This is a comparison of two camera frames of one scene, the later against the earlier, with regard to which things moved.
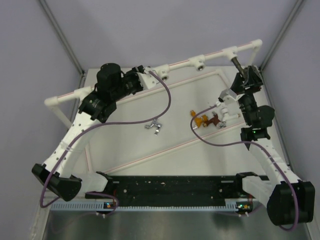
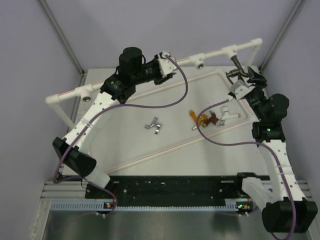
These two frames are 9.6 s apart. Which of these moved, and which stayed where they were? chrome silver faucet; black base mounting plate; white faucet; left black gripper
Moved: left black gripper
Stayed: black base mounting plate; chrome silver faucet; white faucet
